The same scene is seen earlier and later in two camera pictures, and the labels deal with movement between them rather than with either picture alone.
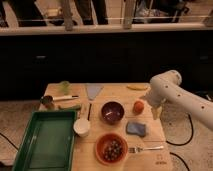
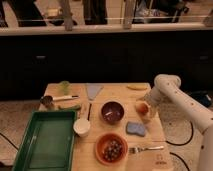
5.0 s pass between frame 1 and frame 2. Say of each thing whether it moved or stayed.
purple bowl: stayed
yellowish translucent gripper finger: moved
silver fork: stayed
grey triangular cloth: stayed
